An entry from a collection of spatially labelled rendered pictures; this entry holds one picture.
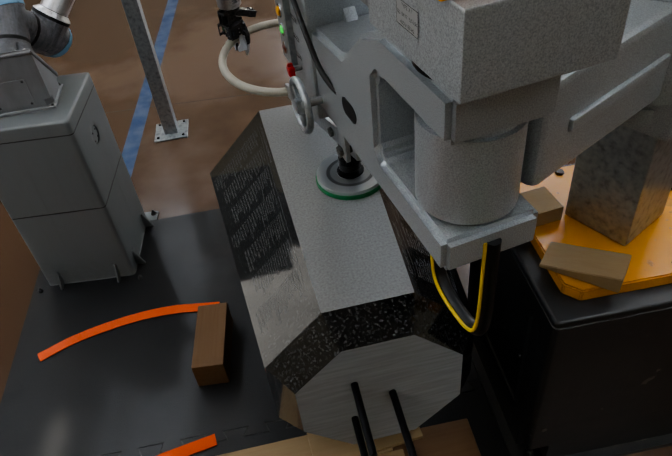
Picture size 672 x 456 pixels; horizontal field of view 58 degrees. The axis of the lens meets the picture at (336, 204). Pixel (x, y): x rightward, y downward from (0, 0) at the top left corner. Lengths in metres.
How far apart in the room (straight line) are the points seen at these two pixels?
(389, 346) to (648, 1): 0.94
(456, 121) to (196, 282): 2.06
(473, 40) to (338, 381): 1.06
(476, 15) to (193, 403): 1.95
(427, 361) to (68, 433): 1.43
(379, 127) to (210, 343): 1.40
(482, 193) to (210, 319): 1.64
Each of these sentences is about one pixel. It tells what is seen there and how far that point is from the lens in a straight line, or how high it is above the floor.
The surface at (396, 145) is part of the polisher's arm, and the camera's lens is 1.27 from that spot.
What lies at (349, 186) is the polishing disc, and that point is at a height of 0.85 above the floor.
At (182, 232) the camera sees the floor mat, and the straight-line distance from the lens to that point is 3.09.
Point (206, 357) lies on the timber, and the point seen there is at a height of 0.13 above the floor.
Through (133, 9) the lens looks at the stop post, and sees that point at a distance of 3.53.
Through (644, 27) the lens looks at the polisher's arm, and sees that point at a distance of 1.29.
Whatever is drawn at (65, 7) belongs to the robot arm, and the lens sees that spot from 2.81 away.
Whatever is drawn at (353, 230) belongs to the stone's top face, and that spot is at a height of 0.82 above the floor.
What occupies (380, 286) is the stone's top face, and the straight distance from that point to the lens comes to 1.57.
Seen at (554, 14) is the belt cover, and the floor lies 1.66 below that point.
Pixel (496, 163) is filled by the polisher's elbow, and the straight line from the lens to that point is 1.02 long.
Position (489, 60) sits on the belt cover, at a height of 1.62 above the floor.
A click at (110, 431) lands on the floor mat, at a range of 2.49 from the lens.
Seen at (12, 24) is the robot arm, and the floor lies 1.14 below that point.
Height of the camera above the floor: 1.99
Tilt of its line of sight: 40 degrees down
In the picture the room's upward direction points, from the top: 7 degrees counter-clockwise
